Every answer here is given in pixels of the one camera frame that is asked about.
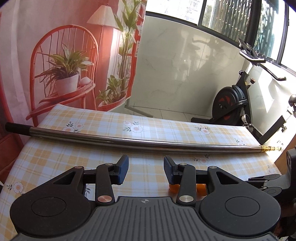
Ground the plaid floral tablecloth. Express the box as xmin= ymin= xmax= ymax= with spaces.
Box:
xmin=1 ymin=105 xmax=278 ymax=240

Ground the long metal rod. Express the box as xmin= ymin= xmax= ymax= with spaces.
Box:
xmin=4 ymin=122 xmax=281 ymax=154

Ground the orange tangerine right centre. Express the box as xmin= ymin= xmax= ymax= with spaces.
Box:
xmin=196 ymin=184 xmax=207 ymax=196

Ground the black exercise bike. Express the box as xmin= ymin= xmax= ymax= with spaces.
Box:
xmin=191 ymin=38 xmax=296 ymax=145

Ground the middle orange tangerine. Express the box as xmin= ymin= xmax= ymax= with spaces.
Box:
xmin=169 ymin=184 xmax=180 ymax=194

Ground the orange tangerine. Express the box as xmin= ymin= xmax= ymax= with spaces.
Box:
xmin=169 ymin=184 xmax=180 ymax=194
xmin=196 ymin=184 xmax=207 ymax=196

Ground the printed room backdrop curtain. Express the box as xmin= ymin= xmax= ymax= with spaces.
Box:
xmin=1 ymin=1 xmax=147 ymax=182

